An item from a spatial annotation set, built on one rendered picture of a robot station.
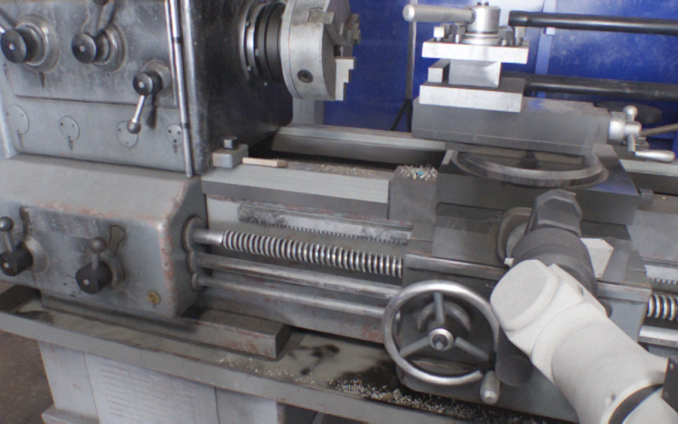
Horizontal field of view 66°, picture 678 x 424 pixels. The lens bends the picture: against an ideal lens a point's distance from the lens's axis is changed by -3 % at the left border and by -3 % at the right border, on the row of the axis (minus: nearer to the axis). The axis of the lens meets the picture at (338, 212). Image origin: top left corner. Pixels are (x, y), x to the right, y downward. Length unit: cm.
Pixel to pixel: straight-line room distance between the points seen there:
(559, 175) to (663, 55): 346
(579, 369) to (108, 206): 101
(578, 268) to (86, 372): 138
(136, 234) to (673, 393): 102
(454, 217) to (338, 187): 31
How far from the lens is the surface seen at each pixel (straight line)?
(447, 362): 104
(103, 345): 140
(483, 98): 93
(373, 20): 435
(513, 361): 54
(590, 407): 37
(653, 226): 107
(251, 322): 134
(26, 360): 222
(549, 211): 68
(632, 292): 96
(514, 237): 83
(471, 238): 91
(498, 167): 93
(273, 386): 120
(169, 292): 120
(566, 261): 58
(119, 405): 168
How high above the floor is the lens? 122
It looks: 23 degrees down
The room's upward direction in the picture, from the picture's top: 1 degrees clockwise
